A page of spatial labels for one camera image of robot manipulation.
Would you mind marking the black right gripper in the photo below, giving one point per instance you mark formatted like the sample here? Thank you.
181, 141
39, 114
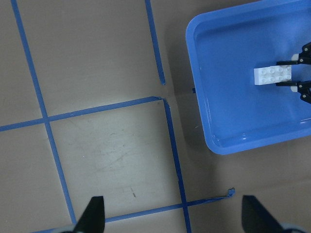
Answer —
303, 87

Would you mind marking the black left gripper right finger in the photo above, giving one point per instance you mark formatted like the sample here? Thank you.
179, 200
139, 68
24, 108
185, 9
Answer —
256, 218

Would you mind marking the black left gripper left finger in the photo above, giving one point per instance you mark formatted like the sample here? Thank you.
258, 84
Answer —
93, 218

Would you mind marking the white block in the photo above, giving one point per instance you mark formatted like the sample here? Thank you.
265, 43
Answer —
264, 75
282, 73

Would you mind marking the blue plastic tray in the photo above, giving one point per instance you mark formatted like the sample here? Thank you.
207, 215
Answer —
224, 47

